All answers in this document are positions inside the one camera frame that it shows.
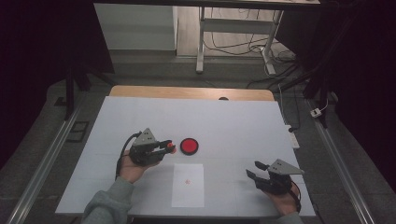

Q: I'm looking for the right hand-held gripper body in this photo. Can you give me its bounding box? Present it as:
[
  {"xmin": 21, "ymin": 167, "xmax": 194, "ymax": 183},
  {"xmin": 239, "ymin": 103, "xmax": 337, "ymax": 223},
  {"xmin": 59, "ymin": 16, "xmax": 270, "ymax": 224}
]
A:
[{"xmin": 257, "ymin": 158, "xmax": 305, "ymax": 196}]

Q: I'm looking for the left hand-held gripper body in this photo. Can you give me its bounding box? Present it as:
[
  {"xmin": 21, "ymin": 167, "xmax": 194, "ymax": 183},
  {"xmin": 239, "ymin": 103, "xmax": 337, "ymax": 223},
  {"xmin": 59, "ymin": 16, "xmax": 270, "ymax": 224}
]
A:
[{"xmin": 128, "ymin": 127, "xmax": 163, "ymax": 166}]

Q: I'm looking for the round red ink pad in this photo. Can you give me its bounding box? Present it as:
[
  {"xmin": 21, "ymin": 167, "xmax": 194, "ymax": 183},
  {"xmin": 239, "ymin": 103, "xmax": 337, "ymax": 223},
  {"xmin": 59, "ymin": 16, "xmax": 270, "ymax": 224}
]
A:
[{"xmin": 179, "ymin": 137, "xmax": 200, "ymax": 156}]

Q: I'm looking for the person's left hand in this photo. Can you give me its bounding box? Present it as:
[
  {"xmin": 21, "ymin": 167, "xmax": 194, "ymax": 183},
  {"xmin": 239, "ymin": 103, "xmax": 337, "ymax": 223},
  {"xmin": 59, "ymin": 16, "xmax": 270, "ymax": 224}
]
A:
[{"xmin": 119, "ymin": 149, "xmax": 163, "ymax": 185}]

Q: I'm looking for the person's right hand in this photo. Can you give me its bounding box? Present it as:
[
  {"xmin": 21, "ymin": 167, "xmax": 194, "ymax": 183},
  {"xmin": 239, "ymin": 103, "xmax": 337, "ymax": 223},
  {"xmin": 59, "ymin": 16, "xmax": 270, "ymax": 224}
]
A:
[{"xmin": 264, "ymin": 186, "xmax": 302, "ymax": 217}]

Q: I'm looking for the white power strip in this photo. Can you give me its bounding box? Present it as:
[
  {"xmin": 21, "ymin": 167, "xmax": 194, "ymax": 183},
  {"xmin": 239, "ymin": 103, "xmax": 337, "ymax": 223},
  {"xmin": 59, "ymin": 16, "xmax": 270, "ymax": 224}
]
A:
[{"xmin": 285, "ymin": 124, "xmax": 301, "ymax": 149}]

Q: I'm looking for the small white paper sheet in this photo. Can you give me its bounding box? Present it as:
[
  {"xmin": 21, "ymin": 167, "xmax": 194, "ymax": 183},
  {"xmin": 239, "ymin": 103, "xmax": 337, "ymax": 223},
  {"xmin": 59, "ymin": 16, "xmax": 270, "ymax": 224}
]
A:
[{"xmin": 171, "ymin": 163, "xmax": 205, "ymax": 208}]

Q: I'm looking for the large white table cover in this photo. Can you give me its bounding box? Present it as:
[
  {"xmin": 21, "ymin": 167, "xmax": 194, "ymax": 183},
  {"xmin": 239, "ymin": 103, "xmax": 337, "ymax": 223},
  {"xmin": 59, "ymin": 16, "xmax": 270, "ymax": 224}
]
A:
[{"xmin": 55, "ymin": 95, "xmax": 317, "ymax": 217}]

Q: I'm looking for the wooden table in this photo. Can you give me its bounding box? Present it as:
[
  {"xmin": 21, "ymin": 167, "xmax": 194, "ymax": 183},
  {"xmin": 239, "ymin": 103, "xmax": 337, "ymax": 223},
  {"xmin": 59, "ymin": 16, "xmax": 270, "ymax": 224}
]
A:
[{"xmin": 108, "ymin": 85, "xmax": 276, "ymax": 102}]

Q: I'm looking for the black floor socket plate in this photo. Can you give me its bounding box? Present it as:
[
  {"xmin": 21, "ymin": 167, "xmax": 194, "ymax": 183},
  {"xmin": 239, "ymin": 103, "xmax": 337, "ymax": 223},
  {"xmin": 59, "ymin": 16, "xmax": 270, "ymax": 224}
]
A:
[{"xmin": 66, "ymin": 120, "xmax": 90, "ymax": 143}]

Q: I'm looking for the black stand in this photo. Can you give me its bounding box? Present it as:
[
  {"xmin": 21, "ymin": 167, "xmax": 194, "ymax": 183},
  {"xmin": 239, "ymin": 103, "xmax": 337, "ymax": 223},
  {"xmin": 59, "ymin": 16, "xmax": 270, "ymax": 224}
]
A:
[
  {"xmin": 279, "ymin": 55, "xmax": 331, "ymax": 129},
  {"xmin": 64, "ymin": 62, "xmax": 116, "ymax": 121}
]

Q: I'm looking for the white partition panel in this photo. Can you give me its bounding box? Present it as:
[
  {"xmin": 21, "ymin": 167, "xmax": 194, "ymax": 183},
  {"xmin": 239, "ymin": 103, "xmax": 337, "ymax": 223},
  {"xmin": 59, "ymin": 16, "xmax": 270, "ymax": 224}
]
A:
[{"xmin": 93, "ymin": 3, "xmax": 178, "ymax": 51}]

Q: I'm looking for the white-legged desk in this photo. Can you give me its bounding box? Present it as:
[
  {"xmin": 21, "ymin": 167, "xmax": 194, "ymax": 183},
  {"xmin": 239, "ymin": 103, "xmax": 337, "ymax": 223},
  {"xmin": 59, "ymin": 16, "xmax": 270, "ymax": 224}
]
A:
[{"xmin": 92, "ymin": 0, "xmax": 321, "ymax": 77}]

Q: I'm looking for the dark curtain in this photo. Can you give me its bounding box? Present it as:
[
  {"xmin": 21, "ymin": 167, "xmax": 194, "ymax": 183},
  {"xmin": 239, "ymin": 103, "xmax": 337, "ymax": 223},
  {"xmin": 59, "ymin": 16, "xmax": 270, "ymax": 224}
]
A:
[
  {"xmin": 0, "ymin": 0, "xmax": 115, "ymax": 169},
  {"xmin": 275, "ymin": 0, "xmax": 396, "ymax": 188}
]

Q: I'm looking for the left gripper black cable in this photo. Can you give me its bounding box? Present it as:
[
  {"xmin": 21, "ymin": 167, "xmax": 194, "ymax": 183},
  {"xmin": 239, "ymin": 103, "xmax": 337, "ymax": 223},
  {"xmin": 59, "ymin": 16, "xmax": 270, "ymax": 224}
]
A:
[{"xmin": 115, "ymin": 131, "xmax": 143, "ymax": 181}]

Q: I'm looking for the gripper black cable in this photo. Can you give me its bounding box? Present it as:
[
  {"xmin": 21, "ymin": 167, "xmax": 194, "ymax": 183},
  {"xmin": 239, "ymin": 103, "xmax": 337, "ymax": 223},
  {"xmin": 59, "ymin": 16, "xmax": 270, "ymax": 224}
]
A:
[
  {"xmin": 290, "ymin": 181, "xmax": 303, "ymax": 214},
  {"xmin": 115, "ymin": 131, "xmax": 143, "ymax": 181}
]

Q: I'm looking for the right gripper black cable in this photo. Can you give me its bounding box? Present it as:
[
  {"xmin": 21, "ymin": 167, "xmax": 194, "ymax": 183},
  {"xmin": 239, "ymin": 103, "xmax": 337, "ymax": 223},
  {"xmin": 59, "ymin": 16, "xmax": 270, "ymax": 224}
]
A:
[{"xmin": 290, "ymin": 181, "xmax": 303, "ymax": 214}]

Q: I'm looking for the metal floor rail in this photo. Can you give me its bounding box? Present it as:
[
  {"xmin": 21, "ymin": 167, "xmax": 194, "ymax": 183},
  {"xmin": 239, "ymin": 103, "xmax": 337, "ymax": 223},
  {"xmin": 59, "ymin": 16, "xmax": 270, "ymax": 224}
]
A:
[
  {"xmin": 6, "ymin": 92, "xmax": 87, "ymax": 224},
  {"xmin": 306, "ymin": 99, "xmax": 376, "ymax": 224}
]

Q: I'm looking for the white metal frame stand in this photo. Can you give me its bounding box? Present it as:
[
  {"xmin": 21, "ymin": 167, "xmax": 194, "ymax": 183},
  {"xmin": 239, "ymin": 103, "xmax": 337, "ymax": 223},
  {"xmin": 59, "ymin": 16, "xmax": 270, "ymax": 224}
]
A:
[{"xmin": 204, "ymin": 7, "xmax": 300, "ymax": 90}]

